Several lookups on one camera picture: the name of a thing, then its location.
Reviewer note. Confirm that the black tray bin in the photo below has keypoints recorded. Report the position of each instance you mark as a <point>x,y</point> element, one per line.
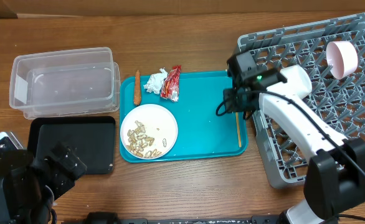
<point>91,138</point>

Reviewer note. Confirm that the teal plastic tray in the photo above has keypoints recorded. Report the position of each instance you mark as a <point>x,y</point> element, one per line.
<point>201,133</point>

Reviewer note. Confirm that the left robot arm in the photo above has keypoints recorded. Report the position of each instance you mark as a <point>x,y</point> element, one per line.
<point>29,185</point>

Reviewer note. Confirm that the grey dish rack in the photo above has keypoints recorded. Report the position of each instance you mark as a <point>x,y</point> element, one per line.
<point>340,103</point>

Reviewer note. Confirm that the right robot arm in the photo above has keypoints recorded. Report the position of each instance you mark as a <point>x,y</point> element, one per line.
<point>335,178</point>

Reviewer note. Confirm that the wooden chopstick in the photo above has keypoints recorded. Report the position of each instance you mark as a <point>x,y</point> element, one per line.
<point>238,130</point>

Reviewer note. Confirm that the clear plastic bin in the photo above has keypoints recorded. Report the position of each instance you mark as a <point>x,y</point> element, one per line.
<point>65,83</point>

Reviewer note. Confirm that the pink bowl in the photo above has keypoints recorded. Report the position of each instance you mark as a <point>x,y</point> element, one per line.
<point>343,58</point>

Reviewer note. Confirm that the red snack wrapper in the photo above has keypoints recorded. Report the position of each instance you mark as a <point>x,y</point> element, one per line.
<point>170,88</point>

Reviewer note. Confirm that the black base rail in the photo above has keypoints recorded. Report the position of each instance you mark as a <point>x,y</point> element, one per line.
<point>256,219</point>

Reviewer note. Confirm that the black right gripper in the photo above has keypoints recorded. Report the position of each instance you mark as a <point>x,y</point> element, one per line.
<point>230,106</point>

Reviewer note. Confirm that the carrot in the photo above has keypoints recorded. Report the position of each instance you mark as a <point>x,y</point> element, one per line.
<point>137,89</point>

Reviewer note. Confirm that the white napkin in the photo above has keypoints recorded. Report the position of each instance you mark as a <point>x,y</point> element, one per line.
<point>155,82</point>

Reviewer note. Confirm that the pink plate with peanuts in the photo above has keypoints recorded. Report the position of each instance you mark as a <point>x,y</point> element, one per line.
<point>148,132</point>

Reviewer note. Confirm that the white bowl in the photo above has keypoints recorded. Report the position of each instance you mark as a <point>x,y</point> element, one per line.
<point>298,82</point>

